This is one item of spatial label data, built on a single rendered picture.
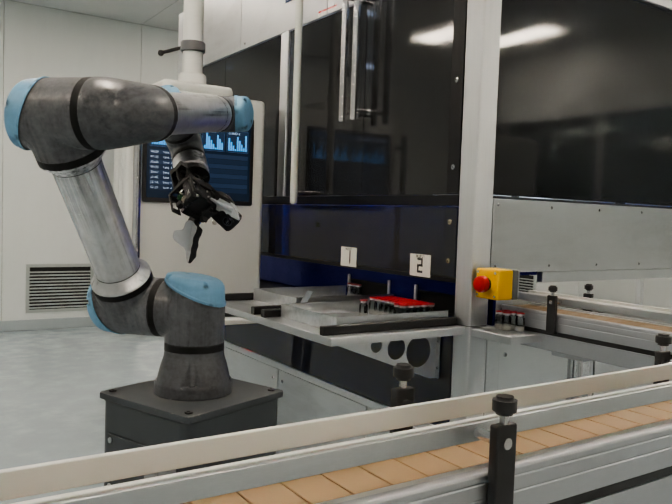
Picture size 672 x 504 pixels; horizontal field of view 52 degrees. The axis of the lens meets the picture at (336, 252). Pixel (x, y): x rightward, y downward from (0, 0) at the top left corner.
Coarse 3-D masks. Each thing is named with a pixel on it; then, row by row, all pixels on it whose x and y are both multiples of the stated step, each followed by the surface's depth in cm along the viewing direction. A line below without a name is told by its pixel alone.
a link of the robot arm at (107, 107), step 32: (96, 96) 105; (128, 96) 107; (160, 96) 112; (192, 96) 127; (224, 96) 143; (96, 128) 106; (128, 128) 108; (160, 128) 112; (192, 128) 126; (224, 128) 141
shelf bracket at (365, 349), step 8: (360, 344) 166; (368, 344) 167; (384, 344) 170; (408, 344) 174; (432, 344) 179; (360, 352) 166; (368, 352) 168; (384, 352) 170; (432, 352) 179; (384, 360) 170; (392, 360) 172; (400, 360) 173; (432, 360) 179; (416, 368) 176; (424, 368) 178; (432, 368) 180; (424, 376) 178; (432, 376) 180
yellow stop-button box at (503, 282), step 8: (480, 272) 166; (488, 272) 164; (496, 272) 162; (504, 272) 163; (512, 272) 164; (496, 280) 162; (504, 280) 163; (512, 280) 165; (496, 288) 162; (504, 288) 163; (512, 288) 165; (480, 296) 166; (488, 296) 164; (496, 296) 162; (504, 296) 163; (512, 296) 165
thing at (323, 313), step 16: (288, 304) 178; (304, 304) 181; (320, 304) 184; (336, 304) 187; (352, 304) 190; (368, 304) 193; (304, 320) 168; (320, 320) 162; (336, 320) 156; (352, 320) 158; (368, 320) 161; (384, 320) 164
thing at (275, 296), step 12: (264, 288) 213; (276, 288) 215; (288, 288) 217; (300, 288) 220; (312, 288) 222; (324, 288) 225; (336, 288) 227; (264, 300) 205; (276, 300) 199; (288, 300) 193; (300, 300) 190; (312, 300) 192; (324, 300) 194; (336, 300) 197
